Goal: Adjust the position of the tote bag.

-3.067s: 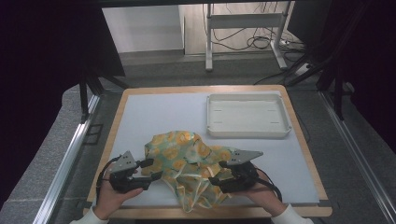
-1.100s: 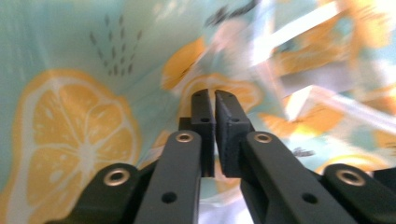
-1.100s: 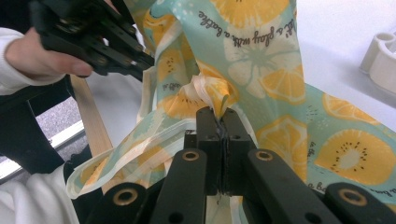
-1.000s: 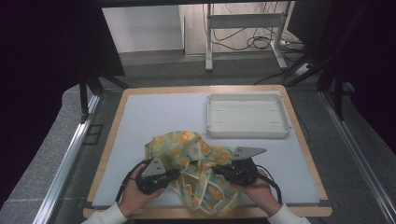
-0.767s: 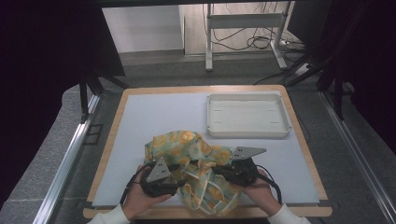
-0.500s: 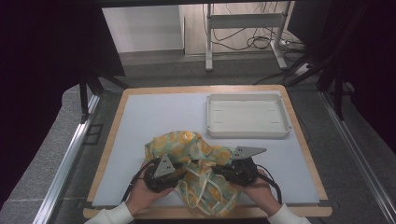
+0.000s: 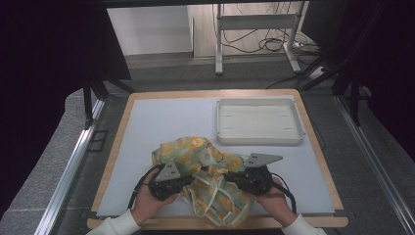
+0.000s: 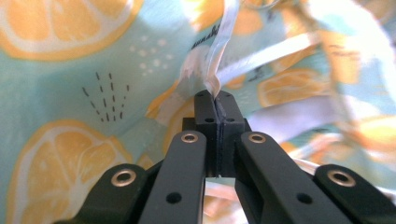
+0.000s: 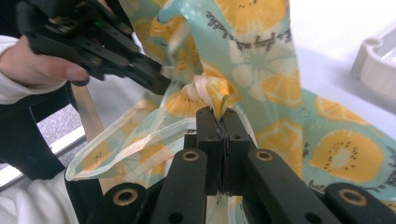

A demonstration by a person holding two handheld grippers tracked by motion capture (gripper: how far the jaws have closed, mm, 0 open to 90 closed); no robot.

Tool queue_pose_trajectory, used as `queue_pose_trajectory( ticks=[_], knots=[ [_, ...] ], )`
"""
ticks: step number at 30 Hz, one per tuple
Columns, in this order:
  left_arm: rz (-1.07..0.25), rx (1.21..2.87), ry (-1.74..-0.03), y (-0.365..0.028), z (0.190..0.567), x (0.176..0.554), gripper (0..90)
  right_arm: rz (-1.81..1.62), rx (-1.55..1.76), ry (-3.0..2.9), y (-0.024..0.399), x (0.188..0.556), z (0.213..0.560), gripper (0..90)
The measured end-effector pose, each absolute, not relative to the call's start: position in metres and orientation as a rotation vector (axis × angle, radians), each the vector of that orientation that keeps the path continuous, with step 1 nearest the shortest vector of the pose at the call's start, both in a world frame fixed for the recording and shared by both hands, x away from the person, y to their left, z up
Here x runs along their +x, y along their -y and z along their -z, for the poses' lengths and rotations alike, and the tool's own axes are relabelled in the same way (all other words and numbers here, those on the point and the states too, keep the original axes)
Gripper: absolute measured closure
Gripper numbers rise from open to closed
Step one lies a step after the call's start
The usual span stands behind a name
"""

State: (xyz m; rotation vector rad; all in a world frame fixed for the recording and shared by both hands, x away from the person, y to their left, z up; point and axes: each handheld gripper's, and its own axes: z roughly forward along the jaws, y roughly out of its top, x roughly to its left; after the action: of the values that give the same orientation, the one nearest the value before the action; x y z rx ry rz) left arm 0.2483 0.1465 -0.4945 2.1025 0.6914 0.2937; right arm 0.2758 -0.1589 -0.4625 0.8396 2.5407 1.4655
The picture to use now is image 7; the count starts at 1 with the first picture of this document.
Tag white plastic tray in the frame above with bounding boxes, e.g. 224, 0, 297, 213
215, 97, 307, 146

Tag green orange-print cloth bag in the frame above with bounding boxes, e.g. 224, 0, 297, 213
151, 136, 257, 228

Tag white power strip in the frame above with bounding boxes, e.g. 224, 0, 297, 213
307, 66, 327, 81

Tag right hand-held gripper cable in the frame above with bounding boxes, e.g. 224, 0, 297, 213
267, 170, 298, 215

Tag white metal desk frame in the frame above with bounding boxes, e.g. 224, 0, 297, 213
213, 2, 303, 76

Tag black floor cables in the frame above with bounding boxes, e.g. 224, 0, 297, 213
221, 2, 322, 56

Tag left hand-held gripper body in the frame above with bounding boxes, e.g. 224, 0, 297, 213
148, 160, 187, 202

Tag dark curtain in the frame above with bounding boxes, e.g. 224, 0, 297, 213
0, 0, 132, 220
301, 0, 415, 162

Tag person's left hand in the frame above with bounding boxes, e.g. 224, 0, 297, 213
131, 170, 179, 226

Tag aluminium rail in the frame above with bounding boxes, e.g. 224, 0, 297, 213
33, 98, 107, 235
335, 95, 415, 235

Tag pale grey table mat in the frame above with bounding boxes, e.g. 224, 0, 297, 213
96, 95, 337, 217

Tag black metal stand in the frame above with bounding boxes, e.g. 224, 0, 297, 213
300, 55, 364, 127

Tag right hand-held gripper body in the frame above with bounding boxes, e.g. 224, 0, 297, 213
239, 152, 284, 197

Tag black tripod stand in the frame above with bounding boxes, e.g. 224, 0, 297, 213
81, 70, 138, 130

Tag person's right hand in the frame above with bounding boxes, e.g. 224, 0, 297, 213
255, 177, 299, 228

